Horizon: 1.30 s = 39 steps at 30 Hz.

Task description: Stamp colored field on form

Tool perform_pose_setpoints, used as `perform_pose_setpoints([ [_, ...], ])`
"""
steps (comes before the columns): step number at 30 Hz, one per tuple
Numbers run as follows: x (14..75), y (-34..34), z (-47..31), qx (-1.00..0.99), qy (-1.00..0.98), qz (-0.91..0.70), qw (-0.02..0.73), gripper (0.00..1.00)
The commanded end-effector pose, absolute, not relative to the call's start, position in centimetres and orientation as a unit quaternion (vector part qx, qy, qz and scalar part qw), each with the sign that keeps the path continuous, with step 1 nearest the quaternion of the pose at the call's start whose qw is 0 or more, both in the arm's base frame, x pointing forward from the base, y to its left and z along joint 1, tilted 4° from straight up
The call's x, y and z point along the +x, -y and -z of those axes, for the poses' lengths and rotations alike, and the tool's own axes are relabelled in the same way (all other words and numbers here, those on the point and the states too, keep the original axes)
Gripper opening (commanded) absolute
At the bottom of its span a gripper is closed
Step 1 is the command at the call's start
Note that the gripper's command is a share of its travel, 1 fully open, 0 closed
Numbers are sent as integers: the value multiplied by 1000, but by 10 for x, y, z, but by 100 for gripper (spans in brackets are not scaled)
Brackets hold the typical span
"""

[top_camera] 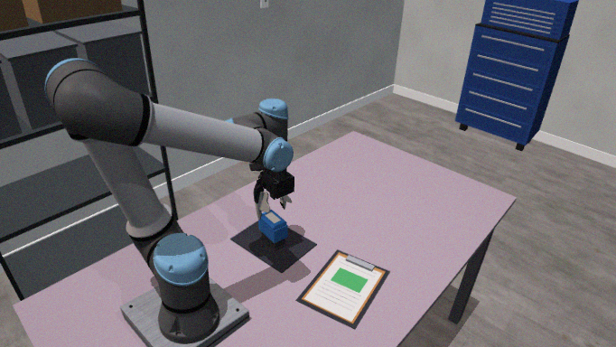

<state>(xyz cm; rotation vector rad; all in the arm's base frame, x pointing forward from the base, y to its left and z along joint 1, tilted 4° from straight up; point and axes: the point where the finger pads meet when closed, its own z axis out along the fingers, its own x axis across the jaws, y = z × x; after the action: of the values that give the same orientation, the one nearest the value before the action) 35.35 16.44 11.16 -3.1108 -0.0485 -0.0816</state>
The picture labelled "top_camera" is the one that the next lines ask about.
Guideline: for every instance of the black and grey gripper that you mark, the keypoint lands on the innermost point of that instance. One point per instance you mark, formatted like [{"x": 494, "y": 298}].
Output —
[{"x": 283, "y": 186}]

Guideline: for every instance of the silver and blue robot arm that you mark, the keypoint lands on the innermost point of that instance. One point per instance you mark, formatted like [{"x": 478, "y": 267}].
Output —
[{"x": 91, "y": 105}]

